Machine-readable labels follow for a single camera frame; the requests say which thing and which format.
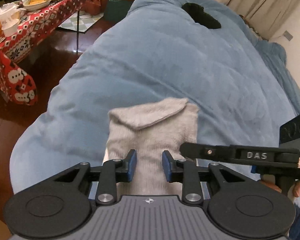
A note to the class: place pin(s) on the folded cream towel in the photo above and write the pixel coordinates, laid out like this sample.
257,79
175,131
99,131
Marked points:
106,156

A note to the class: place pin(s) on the white paper cup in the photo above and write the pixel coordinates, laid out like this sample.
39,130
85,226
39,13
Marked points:
10,28

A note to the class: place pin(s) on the person right hand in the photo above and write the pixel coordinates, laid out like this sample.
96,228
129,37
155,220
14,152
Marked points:
282,184

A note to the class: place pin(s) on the checkered floor mat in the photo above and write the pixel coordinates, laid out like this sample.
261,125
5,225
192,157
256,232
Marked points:
80,21

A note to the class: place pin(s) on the black garment on bed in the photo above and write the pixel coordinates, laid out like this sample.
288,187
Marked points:
198,14

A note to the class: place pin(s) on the blue fleece duvet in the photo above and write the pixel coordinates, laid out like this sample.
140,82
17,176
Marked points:
240,84

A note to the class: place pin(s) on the red patterned tablecloth table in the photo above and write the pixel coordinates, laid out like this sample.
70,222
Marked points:
16,85

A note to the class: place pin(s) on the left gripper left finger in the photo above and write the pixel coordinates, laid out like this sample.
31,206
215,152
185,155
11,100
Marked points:
64,202

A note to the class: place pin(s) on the yellow food bowl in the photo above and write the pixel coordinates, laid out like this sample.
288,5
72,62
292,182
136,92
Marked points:
33,5

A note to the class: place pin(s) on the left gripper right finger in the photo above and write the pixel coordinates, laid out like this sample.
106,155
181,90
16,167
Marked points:
234,203

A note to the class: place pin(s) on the wall power socket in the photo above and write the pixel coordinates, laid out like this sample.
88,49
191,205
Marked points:
288,35

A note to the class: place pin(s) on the grey polo shirt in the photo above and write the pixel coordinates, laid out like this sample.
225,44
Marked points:
150,129

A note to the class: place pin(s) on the green storage basket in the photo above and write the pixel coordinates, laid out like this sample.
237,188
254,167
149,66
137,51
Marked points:
116,10

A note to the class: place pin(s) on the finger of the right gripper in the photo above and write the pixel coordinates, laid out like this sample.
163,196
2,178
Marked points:
243,155

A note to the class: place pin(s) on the beige drape curtain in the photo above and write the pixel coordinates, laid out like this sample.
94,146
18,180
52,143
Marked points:
265,16

